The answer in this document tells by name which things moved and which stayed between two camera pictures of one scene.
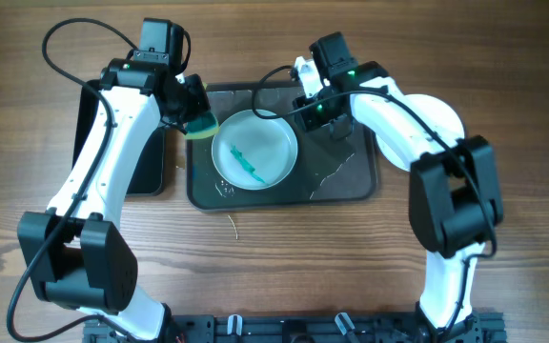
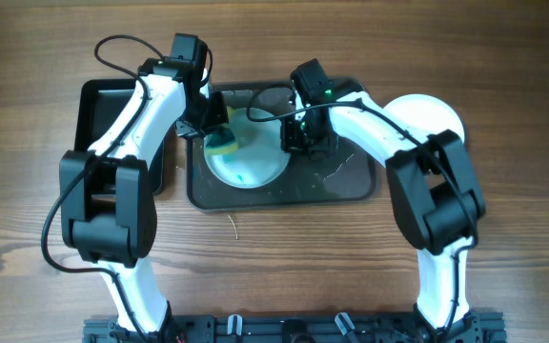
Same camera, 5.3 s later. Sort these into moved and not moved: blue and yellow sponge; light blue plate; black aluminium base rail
Moved: blue and yellow sponge
Not moved: black aluminium base rail; light blue plate
